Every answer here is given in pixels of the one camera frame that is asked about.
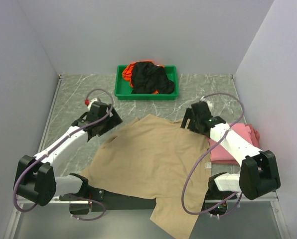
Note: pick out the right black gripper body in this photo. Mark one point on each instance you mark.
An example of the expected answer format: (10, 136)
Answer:
(193, 122)

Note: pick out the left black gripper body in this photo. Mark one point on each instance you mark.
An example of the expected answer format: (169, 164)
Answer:
(109, 123)

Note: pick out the beige t shirt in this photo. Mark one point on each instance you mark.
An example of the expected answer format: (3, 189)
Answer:
(153, 158)

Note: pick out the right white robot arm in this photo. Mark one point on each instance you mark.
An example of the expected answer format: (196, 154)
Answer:
(259, 172)

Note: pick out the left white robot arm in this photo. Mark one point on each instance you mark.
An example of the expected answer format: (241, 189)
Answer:
(35, 179)

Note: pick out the green plastic bin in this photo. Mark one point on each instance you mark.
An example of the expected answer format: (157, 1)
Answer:
(123, 90)

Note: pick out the dark pink folded t shirt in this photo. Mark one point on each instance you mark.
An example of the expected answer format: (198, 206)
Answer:
(255, 134)

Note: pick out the orange t shirt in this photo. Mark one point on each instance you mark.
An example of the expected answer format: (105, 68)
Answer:
(127, 73)

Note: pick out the black t shirt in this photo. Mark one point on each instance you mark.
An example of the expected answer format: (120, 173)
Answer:
(162, 83)

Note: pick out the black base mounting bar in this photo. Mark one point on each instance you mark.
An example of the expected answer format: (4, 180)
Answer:
(111, 201)

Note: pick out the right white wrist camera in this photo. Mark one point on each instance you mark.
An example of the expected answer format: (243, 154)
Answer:
(210, 104)

